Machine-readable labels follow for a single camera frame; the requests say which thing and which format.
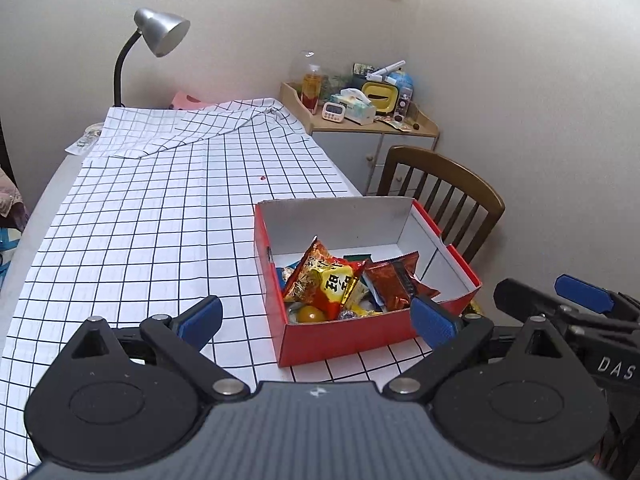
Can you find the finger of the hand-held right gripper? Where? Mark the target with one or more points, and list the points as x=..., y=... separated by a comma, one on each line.
x=585, y=292
x=520, y=297

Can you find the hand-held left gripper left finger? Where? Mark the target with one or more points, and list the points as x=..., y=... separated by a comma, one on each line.
x=200, y=321

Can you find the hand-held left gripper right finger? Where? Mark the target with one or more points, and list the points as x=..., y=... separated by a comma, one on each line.
x=432, y=322

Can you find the dark red snack packet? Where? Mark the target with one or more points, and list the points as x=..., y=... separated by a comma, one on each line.
x=395, y=282

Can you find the red cardboard box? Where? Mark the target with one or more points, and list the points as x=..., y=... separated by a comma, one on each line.
x=350, y=345

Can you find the blue snack packet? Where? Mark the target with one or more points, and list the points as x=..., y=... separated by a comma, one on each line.
x=286, y=275

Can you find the green snack packet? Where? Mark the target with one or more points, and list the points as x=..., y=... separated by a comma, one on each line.
x=357, y=258

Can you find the yellow snack packet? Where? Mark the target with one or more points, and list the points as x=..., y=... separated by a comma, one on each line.
x=307, y=314

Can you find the yellow red snack bag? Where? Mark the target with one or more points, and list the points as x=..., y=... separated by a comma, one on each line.
x=325, y=280

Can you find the checked white tablecloth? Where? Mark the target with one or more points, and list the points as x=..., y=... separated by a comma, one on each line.
x=150, y=210

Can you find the brown wooden chair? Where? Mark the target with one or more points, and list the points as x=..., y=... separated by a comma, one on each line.
x=440, y=160

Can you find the wooden corner cabinet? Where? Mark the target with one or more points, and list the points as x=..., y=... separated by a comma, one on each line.
x=350, y=145

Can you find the blue bag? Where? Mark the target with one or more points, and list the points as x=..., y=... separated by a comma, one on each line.
x=6, y=255

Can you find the white printed packet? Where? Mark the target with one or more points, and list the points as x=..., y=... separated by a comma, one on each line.
x=85, y=139

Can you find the pink cushion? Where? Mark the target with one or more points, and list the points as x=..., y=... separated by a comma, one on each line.
x=187, y=101

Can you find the tissue box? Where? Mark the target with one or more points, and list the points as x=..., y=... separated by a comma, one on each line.
x=355, y=110

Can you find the pink jacket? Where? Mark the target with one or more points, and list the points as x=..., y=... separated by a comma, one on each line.
x=7, y=195

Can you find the yellow black container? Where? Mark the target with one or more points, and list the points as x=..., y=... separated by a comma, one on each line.
x=379, y=97

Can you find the white digital timer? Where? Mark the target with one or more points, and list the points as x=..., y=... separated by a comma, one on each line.
x=332, y=111

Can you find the small blue globe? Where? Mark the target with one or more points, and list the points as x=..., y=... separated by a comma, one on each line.
x=402, y=82

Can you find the white tube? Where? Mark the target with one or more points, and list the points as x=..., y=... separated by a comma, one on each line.
x=387, y=69

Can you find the clear plastic drink bottle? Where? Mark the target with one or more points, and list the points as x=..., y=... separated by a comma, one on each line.
x=311, y=85

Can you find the silver desk lamp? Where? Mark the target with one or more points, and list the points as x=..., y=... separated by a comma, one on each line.
x=162, y=30

